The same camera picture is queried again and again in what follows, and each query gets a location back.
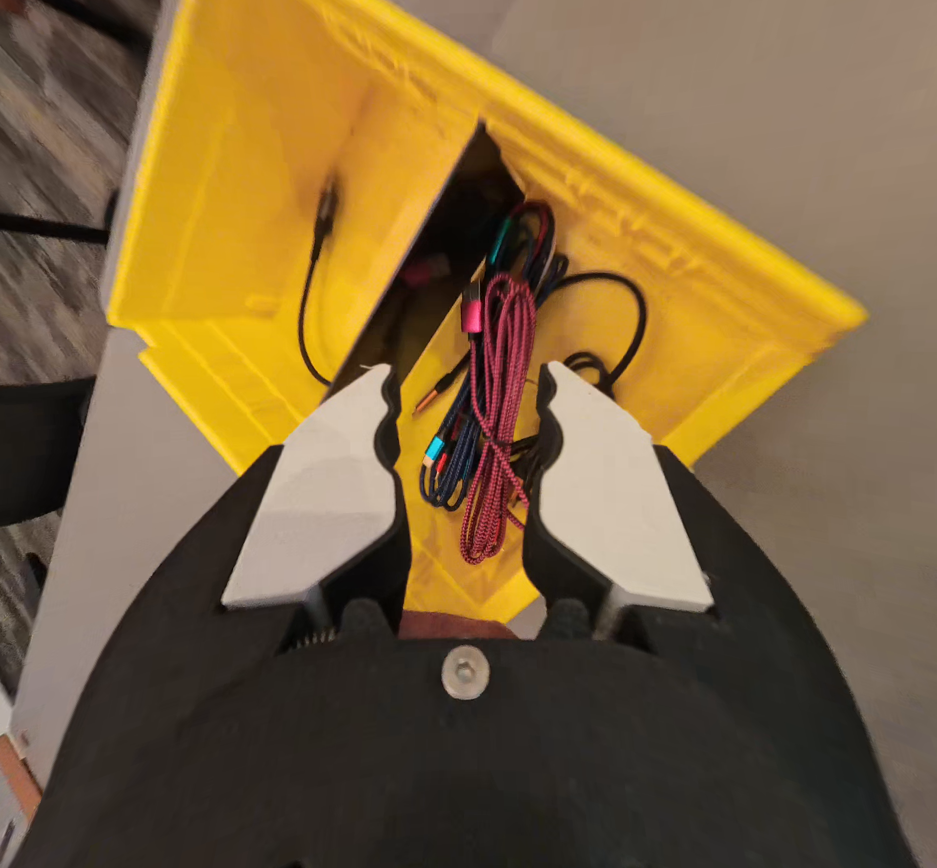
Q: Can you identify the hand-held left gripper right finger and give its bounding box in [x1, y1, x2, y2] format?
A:
[523, 361, 715, 636]

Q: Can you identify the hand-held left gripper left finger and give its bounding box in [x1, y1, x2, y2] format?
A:
[221, 363, 413, 633]

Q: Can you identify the pink braided usb cable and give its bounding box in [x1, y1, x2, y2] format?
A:
[457, 273, 541, 566]

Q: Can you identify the yellow plastic bin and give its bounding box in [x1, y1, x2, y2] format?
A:
[106, 0, 870, 623]

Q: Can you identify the blue braided cable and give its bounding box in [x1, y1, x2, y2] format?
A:
[419, 341, 506, 512]

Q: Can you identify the black copper-tipped cable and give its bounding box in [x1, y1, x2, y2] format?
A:
[412, 354, 473, 418]

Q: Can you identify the looped black cable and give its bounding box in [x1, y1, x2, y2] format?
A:
[538, 271, 649, 402]

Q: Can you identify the thin black cable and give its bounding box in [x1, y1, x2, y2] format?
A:
[296, 178, 344, 387]

